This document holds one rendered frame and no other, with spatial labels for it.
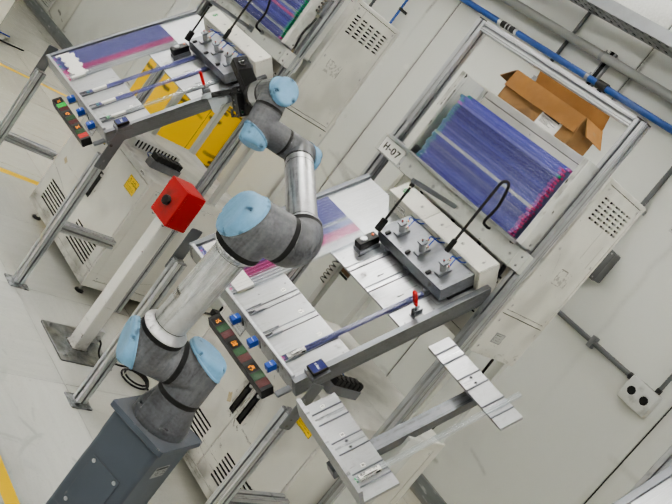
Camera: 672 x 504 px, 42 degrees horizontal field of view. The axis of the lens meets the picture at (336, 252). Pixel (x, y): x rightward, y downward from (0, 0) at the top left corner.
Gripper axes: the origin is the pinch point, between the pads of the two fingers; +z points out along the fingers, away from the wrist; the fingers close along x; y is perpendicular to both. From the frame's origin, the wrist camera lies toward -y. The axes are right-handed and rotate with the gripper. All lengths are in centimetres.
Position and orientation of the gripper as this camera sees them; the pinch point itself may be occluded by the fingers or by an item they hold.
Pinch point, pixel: (224, 91)
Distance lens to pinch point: 255.2
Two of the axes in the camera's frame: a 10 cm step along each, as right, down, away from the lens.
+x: 8.3, -2.4, 5.1
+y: 1.5, 9.7, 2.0
